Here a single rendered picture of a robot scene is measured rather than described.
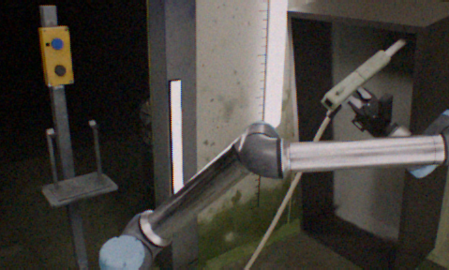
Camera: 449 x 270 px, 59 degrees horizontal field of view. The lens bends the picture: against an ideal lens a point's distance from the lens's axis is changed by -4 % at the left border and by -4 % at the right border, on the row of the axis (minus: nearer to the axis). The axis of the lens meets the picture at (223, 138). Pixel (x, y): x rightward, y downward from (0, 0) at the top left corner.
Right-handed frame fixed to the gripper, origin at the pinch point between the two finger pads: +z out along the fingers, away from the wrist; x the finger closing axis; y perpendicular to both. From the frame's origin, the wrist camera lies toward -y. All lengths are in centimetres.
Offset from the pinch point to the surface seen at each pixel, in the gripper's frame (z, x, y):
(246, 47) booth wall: 63, 38, 76
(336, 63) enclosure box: 19, 51, 51
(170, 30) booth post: 83, -1, 52
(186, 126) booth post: 53, -14, 91
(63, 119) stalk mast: 89, -63, 79
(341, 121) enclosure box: -2, 46, 76
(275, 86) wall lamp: 40, 44, 93
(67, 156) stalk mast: 79, -71, 93
